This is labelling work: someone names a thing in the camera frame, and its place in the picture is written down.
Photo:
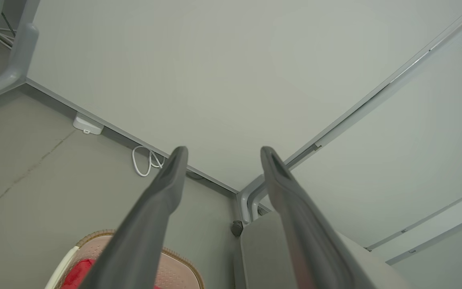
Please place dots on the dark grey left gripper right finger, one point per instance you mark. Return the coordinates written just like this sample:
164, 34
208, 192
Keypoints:
299, 224

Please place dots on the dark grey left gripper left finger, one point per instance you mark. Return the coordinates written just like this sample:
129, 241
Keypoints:
142, 224

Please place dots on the red and white garment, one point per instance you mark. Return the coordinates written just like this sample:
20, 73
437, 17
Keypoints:
76, 275

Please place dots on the grey fabric sofa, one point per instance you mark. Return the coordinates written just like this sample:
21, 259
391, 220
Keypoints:
261, 257

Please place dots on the grey partition leg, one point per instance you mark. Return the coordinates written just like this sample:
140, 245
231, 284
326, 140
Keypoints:
254, 204
242, 204
20, 60

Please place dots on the cream laundry basket brown rim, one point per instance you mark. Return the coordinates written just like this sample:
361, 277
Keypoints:
175, 271

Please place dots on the black caster wheel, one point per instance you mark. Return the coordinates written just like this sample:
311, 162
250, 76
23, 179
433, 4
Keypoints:
236, 228

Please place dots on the white power adapter box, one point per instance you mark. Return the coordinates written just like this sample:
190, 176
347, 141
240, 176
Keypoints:
88, 124

